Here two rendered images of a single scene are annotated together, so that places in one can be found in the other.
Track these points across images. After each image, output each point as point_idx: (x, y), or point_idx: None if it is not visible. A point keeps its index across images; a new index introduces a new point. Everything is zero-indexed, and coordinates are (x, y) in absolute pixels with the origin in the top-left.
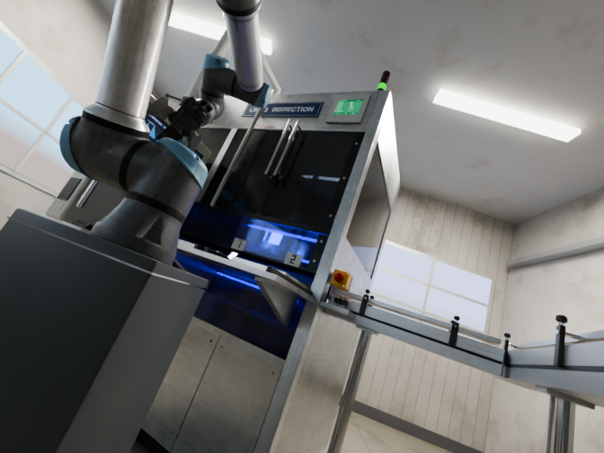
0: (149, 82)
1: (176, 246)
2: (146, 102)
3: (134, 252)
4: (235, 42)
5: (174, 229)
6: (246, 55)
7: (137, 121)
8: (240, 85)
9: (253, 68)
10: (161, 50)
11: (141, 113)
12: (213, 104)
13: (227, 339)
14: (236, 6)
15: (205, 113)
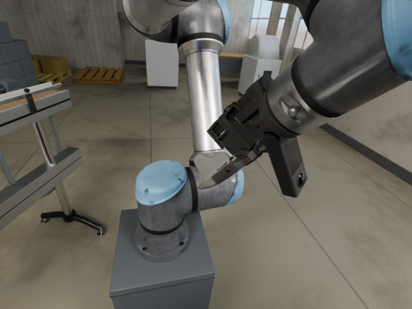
0: (191, 122)
1: (136, 236)
2: (194, 138)
3: (134, 208)
4: (157, 23)
5: (138, 221)
6: (147, 16)
7: (192, 154)
8: (197, 0)
9: (144, 3)
10: (192, 95)
11: (194, 147)
12: (297, 57)
13: None
14: (140, 32)
15: (222, 114)
